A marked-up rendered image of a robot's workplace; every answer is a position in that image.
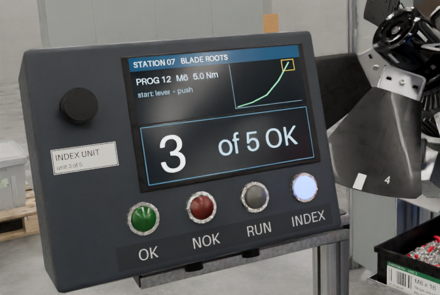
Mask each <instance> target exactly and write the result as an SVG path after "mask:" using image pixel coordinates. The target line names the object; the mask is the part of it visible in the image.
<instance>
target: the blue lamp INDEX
mask: <svg viewBox="0 0 440 295"><path fill-rule="evenodd" d="M317 189H318V186H317V182H316V180H315V178H313V176H311V175H310V174H308V173H298V174H297V175H295V176H294V177H293V179H292V180H291V185H290V191H291V194H292V196H293V197H294V198H295V199H296V200H297V201H299V202H308V201H310V200H312V199H313V198H314V197H315V195H316V193H317Z"/></svg>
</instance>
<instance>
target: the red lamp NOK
mask: <svg viewBox="0 0 440 295"><path fill-rule="evenodd" d="M216 209H217V207H216V202H215V200H214V198H213V197H212V196H211V195H210V194H209V193H207V192H203V191H200V192H195V193H193V194H192V195H191V196H189V198H188V200H187V202H186V206H185V210H186V214H187V216H188V217H189V218H190V220H192V221H193V222H195V223H198V224H203V223H206V222H208V221H210V220H211V219H212V218H213V217H214V215H215V212H216Z"/></svg>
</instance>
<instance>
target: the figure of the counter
mask: <svg viewBox="0 0 440 295"><path fill-rule="evenodd" d="M138 128H139V137H140V141H141V150H142V155H143V163H144V168H145V176H146V181H147V187H153V186H160V185H164V184H171V183H175V182H183V181H189V180H194V179H201V178H205V177H204V168H203V164H202V156H201V151H200V143H199V138H198V130H197V125H196V119H193V120H183V121H178V122H168V123H162V124H153V125H147V126H138Z"/></svg>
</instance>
